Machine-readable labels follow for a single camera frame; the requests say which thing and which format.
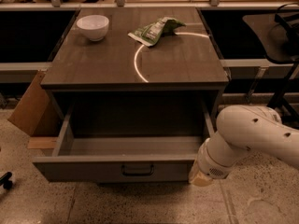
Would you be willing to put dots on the padded gripper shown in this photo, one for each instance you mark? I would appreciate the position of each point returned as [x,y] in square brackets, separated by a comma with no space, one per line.
[209,165]

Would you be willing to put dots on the grey top drawer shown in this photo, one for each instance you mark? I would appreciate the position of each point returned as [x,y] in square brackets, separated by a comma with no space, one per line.
[98,138]

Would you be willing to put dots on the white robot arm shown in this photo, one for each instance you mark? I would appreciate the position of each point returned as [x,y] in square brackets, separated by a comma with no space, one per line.
[241,129]

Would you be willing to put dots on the green snack bag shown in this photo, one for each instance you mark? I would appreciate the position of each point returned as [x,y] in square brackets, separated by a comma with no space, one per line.
[150,34]

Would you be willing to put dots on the brown cardboard panel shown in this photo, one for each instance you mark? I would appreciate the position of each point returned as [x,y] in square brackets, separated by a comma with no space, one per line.
[35,115]

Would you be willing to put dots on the white ceramic bowl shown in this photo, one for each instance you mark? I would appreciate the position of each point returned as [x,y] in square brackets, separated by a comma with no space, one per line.
[93,27]

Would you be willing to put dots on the black chair caster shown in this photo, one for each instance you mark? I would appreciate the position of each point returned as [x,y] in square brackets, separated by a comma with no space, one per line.
[5,181]

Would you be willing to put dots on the black drawer handle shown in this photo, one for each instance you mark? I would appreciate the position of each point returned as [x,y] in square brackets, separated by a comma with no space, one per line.
[135,170]

